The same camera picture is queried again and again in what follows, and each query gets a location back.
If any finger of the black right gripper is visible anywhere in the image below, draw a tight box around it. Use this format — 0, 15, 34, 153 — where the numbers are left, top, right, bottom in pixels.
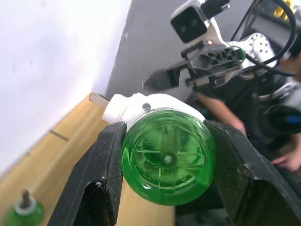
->
141, 62, 190, 90

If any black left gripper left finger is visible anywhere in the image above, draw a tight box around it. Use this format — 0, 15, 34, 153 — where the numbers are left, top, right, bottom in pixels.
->
48, 121, 128, 226

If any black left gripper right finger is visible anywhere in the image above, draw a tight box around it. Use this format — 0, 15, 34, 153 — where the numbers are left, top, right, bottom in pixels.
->
203, 119, 301, 226

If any white mosquito repellent heater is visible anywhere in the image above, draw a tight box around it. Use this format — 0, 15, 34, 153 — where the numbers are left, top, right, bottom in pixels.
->
89, 92, 206, 133

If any green liquid repellent bottle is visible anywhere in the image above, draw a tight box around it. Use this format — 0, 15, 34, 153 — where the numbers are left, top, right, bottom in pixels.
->
120, 107, 217, 208

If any green repellent bottle with wick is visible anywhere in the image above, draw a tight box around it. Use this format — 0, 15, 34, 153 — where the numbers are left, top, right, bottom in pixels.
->
3, 189, 46, 226

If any person's bare hand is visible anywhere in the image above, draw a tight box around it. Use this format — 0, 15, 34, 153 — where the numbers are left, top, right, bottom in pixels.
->
270, 149, 301, 173

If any yellow object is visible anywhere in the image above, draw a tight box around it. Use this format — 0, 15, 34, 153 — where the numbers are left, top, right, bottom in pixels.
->
274, 3, 289, 21

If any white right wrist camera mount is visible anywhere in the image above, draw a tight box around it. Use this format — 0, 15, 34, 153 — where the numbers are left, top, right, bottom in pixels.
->
170, 0, 234, 48

